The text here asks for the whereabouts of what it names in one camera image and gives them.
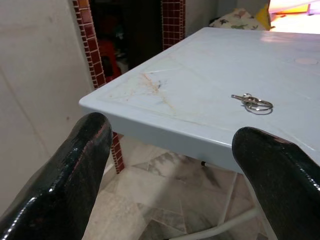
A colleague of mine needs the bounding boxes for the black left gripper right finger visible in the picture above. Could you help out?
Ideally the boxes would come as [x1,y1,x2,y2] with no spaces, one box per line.
[231,126,320,240]

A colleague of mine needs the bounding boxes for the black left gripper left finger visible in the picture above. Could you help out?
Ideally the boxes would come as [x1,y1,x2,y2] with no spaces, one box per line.
[0,111,114,240]

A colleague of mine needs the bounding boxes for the silver keys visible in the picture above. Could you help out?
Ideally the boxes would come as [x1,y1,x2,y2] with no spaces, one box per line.
[231,92,274,115]

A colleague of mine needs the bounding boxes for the pale blue plastic table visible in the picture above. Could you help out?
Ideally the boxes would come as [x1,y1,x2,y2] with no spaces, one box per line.
[78,26,320,240]

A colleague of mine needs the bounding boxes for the red mosaic tile door jamb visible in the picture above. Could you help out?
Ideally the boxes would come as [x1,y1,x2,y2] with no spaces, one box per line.
[161,0,186,51]
[72,0,126,175]

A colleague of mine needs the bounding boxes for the red plastic stool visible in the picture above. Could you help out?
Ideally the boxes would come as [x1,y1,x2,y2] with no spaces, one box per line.
[97,38,118,76]

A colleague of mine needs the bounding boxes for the yellow pillow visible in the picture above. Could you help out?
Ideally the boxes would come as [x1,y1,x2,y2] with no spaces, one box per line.
[254,3,276,31]

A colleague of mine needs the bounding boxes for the dinosaur print pillow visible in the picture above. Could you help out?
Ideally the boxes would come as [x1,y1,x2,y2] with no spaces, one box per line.
[209,7,260,31]

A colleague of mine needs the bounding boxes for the lit flat screen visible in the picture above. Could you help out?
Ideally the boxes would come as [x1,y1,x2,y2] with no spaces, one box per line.
[267,0,320,35]

